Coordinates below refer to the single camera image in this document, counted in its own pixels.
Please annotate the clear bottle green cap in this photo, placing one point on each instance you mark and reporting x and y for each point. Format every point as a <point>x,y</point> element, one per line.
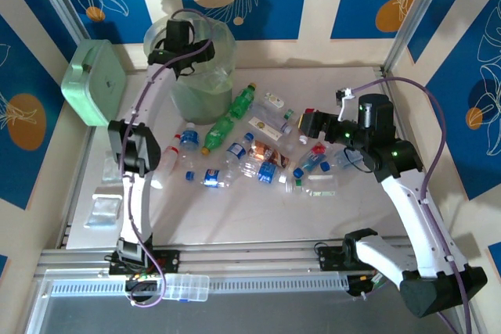
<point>317,185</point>

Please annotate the clear bottle blue red label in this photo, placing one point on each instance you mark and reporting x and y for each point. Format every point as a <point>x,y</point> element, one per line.
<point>211,177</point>

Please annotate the green bottle orange cap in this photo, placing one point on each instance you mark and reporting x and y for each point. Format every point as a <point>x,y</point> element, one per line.
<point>219,134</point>

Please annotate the brown label bottle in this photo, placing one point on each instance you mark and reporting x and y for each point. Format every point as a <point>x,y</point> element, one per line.
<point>270,154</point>

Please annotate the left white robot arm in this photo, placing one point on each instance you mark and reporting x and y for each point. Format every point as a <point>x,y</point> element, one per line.
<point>135,209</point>

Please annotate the black electronics board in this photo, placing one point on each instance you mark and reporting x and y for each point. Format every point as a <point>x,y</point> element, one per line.
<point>141,280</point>
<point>372,280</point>

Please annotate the white bottle red label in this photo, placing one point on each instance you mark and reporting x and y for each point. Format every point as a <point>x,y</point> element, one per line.
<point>169,158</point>

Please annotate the clear plastic organizer box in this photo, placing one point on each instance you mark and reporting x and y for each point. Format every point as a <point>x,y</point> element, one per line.
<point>184,288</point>

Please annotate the long aluminium base rail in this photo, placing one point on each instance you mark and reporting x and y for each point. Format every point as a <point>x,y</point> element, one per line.
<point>250,259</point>

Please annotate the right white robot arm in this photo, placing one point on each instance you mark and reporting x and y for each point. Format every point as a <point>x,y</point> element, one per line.
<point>407,201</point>

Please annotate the grey metal base sheet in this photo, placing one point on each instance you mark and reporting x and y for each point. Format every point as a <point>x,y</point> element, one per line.
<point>254,314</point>

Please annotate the small white bottle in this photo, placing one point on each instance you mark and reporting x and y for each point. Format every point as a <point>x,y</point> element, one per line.
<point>274,100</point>

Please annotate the clear bottle blue label white cap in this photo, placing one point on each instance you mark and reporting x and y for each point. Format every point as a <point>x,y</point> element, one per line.
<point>266,173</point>

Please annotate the mint green square box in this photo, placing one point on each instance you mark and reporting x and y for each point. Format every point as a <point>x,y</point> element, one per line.
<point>94,83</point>

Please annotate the clear plastic packet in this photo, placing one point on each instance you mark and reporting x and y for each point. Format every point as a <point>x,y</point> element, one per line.
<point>111,169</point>
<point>103,210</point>

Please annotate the translucent plastic bin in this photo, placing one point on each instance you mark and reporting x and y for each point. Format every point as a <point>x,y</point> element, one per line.
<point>203,95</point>

